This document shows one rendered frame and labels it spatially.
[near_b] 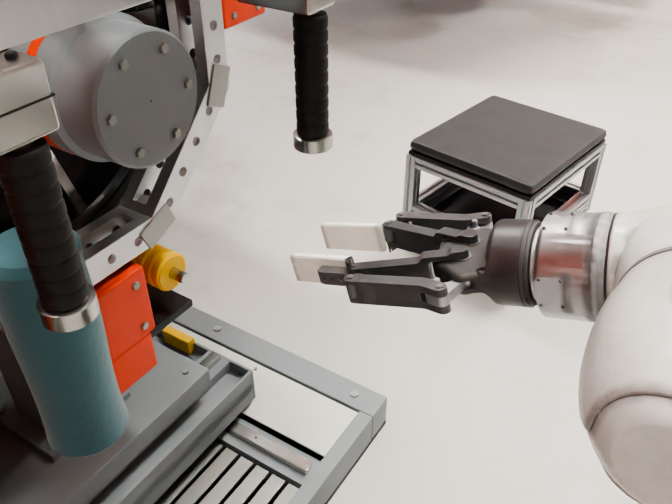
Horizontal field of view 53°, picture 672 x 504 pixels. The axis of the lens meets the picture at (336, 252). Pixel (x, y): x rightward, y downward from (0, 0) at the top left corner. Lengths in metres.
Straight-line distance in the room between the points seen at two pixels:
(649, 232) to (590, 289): 0.06
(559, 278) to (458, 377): 1.01
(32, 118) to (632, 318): 0.38
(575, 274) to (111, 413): 0.50
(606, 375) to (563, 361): 1.26
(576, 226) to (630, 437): 0.23
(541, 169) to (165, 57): 1.13
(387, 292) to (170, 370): 0.72
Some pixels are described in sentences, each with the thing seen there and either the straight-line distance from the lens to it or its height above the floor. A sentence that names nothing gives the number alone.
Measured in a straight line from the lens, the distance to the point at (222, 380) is 1.32.
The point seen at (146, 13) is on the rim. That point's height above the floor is 0.83.
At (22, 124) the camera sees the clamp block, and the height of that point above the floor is 0.91.
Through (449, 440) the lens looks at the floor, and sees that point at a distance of 1.42.
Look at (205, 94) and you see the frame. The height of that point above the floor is 0.74.
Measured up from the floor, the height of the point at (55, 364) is 0.63.
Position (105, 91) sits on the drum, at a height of 0.88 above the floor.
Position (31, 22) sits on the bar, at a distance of 0.50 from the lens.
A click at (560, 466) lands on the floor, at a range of 1.43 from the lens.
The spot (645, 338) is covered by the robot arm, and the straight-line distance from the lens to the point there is 0.37.
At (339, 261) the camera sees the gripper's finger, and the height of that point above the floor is 0.72.
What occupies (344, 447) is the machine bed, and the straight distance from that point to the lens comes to 1.29.
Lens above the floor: 1.10
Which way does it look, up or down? 36 degrees down
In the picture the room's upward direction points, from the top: straight up
